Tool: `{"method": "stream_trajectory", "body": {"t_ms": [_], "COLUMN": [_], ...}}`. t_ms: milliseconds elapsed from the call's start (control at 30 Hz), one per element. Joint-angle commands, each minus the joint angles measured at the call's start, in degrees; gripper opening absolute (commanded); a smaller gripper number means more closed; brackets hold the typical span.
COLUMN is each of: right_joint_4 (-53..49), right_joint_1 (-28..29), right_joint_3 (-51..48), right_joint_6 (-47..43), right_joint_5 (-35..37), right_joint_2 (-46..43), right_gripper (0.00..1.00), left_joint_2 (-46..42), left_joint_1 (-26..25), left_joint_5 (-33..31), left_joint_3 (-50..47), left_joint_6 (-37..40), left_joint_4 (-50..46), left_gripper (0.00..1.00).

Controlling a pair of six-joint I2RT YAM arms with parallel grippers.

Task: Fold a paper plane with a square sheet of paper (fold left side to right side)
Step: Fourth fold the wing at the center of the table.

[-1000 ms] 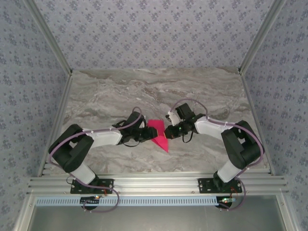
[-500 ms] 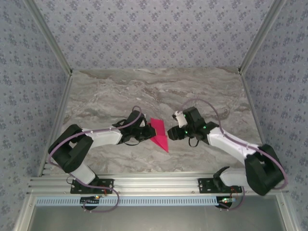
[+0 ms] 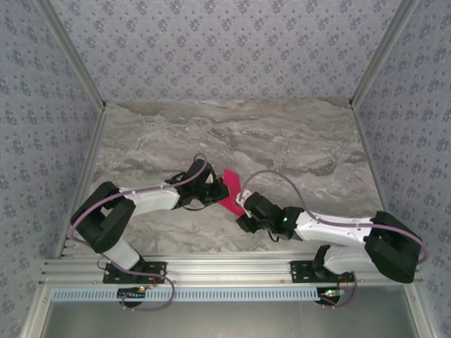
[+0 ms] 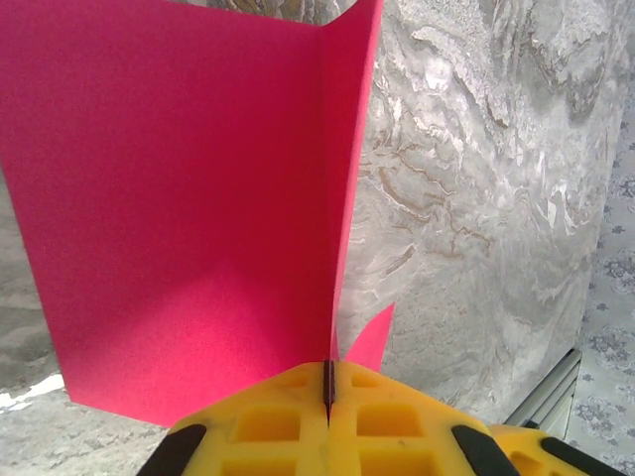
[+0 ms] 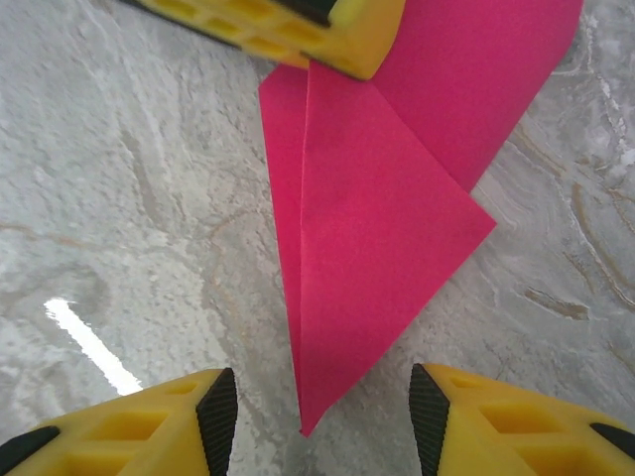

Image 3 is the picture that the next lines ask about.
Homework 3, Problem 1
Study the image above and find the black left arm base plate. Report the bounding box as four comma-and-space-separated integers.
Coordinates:
102, 261, 168, 284

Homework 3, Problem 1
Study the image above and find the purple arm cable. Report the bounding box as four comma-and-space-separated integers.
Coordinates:
68, 153, 176, 313
241, 170, 431, 310

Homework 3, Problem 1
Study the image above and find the aluminium frame post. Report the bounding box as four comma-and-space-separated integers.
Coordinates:
347, 0, 422, 109
35, 0, 107, 111

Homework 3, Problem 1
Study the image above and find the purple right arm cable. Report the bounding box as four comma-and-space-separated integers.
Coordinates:
241, 170, 431, 310

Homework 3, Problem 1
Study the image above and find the small black circuit board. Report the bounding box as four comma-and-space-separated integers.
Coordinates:
319, 287, 348, 299
118, 287, 147, 300

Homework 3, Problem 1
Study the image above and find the aluminium side rail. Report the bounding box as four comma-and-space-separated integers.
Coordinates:
350, 104, 404, 257
55, 105, 109, 260

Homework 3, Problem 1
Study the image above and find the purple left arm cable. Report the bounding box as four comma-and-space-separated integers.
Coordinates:
68, 153, 176, 313

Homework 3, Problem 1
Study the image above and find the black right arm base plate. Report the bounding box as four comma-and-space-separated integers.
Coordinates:
288, 259, 356, 284

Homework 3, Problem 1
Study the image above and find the pink paper sheet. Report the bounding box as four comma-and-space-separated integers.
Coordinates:
216, 168, 248, 218

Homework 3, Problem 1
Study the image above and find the aluminium mounting rail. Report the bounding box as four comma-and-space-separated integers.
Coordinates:
38, 253, 424, 288

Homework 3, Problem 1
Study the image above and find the pale blue slotted cable duct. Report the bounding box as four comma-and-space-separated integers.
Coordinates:
51, 287, 341, 303

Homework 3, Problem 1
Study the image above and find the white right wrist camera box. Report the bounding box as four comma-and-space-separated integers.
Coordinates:
234, 189, 253, 206

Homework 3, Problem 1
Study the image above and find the grey metal sheet panel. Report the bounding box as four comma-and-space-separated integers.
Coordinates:
21, 285, 435, 338

